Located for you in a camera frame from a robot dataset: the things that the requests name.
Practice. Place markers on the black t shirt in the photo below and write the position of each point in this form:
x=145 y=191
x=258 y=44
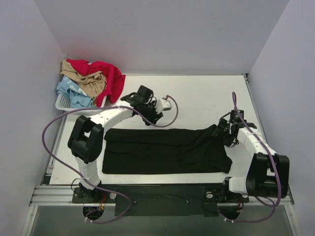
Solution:
x=160 y=152

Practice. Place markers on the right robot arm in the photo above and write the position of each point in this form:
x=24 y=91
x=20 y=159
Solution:
x=268 y=172

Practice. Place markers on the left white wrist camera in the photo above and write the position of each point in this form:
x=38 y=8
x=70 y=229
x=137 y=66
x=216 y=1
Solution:
x=163 y=104

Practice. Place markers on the tan t shirt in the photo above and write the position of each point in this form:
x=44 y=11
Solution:
x=92 y=84

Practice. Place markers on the red t shirt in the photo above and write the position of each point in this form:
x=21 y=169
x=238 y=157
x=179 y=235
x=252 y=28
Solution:
x=115 y=79

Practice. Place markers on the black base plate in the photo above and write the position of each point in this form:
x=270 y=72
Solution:
x=160 y=200

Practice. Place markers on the light blue t shirt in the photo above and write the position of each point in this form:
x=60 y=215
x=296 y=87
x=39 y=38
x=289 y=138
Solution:
x=78 y=98

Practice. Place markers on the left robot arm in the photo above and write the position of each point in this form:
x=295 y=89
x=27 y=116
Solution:
x=86 y=141

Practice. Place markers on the aluminium frame rail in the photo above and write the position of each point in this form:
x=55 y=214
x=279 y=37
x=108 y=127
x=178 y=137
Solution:
x=58 y=195

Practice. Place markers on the white plastic basket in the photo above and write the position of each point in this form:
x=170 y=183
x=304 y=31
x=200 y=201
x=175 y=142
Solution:
x=63 y=104

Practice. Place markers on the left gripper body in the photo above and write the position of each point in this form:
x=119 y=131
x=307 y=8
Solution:
x=149 y=115

